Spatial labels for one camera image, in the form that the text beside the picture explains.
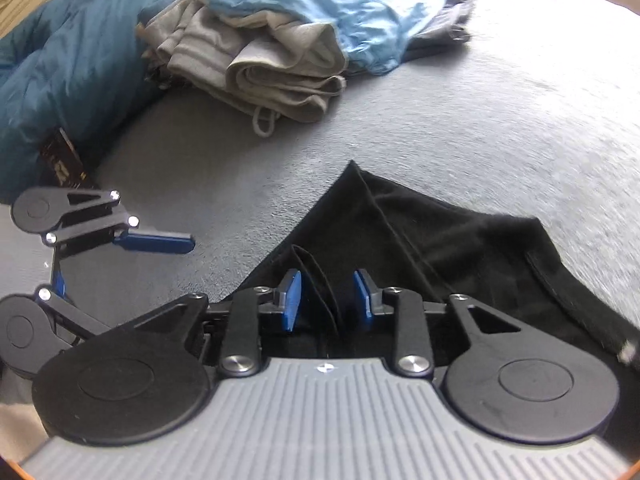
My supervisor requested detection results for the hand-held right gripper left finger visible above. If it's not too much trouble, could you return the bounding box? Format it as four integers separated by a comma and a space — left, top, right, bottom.
131, 268, 304, 379

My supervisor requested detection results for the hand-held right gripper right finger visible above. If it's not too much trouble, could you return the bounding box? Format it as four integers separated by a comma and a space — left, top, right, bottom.
352, 268, 524, 377

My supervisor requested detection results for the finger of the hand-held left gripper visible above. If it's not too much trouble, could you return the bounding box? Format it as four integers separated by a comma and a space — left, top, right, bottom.
44, 189, 197, 257
35, 285, 113, 349

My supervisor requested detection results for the black t-shirt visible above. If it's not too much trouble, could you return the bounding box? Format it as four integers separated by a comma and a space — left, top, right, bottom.
220, 160, 640, 376

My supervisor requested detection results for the grey bed blanket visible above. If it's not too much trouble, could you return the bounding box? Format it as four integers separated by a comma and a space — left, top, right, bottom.
0, 0, 640, 411

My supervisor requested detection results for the blue duvet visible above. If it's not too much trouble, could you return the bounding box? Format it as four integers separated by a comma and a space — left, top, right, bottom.
0, 0, 216, 206

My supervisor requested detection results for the beige garment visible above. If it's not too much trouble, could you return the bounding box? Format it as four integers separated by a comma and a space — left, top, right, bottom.
136, 0, 216, 61

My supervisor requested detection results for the light blue garment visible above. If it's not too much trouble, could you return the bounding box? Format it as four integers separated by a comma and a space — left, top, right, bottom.
206, 0, 449, 77

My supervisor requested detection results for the dark grey garment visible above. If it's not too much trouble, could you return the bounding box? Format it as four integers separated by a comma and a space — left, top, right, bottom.
400, 0, 476, 63

